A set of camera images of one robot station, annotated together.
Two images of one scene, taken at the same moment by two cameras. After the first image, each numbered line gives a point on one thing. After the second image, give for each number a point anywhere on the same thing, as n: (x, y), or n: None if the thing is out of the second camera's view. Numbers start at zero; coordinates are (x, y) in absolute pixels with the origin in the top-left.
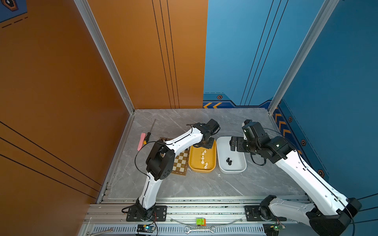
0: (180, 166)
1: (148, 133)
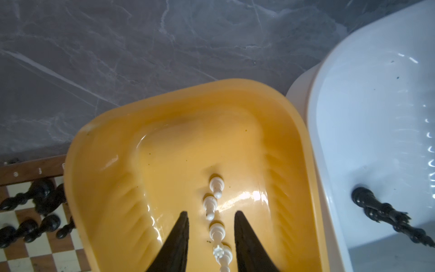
0: (45, 253)
1: None
